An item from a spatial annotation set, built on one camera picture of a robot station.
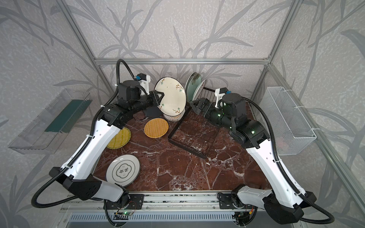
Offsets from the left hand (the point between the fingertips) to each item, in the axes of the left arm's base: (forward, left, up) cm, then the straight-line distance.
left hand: (166, 90), depth 66 cm
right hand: (-9, -14, +1) cm, 17 cm away
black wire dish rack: (+20, -22, -20) cm, 36 cm away
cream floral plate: (+3, -3, -10) cm, 10 cm away
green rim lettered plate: (+14, -9, -8) cm, 18 cm away
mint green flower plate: (+17, -13, -7) cm, 22 cm away
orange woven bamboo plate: (+7, +14, -44) cm, 46 cm away
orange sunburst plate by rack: (+17, 0, -44) cm, 47 cm away
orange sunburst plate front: (+11, -17, -10) cm, 22 cm away
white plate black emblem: (-24, +29, -43) cm, 57 cm away
